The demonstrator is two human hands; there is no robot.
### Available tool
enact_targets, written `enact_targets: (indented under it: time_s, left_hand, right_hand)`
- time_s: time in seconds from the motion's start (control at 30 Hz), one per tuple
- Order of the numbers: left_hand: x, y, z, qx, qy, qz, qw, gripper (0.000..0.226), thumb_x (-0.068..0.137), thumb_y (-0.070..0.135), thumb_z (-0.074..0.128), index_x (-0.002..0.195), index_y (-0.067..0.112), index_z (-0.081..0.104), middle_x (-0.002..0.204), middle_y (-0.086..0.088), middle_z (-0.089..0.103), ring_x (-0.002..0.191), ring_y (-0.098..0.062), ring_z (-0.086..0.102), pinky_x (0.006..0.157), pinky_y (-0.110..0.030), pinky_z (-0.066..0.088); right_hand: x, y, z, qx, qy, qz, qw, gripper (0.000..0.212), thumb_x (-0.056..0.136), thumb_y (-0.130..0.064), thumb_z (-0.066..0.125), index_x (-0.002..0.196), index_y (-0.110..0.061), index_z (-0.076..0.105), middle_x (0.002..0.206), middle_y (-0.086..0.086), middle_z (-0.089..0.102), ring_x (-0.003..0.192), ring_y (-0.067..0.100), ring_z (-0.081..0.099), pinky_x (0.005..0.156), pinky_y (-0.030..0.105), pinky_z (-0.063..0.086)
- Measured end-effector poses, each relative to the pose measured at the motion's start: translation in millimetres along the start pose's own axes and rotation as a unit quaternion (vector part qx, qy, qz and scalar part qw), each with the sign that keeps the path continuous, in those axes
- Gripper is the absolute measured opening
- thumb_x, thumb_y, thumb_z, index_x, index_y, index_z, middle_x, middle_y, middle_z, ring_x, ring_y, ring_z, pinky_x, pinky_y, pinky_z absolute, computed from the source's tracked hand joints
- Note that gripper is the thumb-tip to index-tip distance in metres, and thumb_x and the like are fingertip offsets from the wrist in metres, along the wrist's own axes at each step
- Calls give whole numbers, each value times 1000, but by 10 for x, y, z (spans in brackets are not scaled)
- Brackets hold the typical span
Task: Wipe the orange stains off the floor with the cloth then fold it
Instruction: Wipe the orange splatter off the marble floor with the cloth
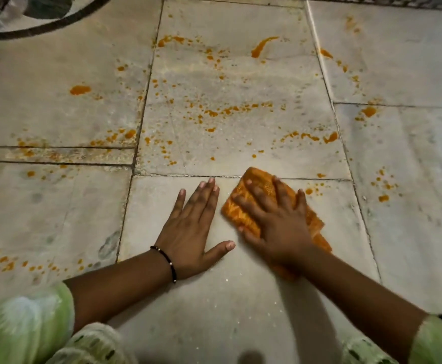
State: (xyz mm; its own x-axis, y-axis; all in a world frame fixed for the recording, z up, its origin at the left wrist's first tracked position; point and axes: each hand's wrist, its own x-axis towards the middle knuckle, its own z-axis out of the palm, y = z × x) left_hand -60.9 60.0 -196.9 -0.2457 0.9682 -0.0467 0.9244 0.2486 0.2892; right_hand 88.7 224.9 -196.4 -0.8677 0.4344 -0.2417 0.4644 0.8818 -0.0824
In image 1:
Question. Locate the orange sauce splatter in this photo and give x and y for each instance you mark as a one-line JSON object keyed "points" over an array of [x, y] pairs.
{"points": [[80, 89]]}

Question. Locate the black fan base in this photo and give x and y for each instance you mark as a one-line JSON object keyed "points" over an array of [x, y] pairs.
{"points": [[35, 18]]}

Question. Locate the light green tunic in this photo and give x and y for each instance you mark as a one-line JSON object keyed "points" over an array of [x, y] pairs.
{"points": [[20, 322]]}

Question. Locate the person's right middle finger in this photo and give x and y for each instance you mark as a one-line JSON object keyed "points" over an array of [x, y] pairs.
{"points": [[258, 197]]}

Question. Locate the person's left forearm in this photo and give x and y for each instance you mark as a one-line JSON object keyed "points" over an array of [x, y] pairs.
{"points": [[118, 288]]}

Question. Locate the person's right hand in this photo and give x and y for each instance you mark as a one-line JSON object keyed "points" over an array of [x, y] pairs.
{"points": [[279, 231]]}

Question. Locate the person's right little finger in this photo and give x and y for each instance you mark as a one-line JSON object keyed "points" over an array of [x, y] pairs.
{"points": [[301, 206]]}

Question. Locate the person's left hand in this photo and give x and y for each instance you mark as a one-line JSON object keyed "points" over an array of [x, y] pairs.
{"points": [[186, 238]]}

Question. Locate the person's right forearm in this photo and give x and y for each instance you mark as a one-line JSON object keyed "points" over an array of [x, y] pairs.
{"points": [[357, 299]]}

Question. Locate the person's left thumb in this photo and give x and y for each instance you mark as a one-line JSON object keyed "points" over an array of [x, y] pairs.
{"points": [[221, 249]]}

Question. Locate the person's left little finger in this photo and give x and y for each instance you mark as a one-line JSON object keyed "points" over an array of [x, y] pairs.
{"points": [[178, 206]]}

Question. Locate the person's left middle finger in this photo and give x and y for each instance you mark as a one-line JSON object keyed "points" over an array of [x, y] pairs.
{"points": [[205, 199]]}

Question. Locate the orange cleaning cloth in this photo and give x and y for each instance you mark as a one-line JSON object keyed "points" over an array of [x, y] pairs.
{"points": [[240, 216]]}

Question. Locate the person's right thumb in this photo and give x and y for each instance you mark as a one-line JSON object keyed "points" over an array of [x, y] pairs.
{"points": [[248, 234]]}

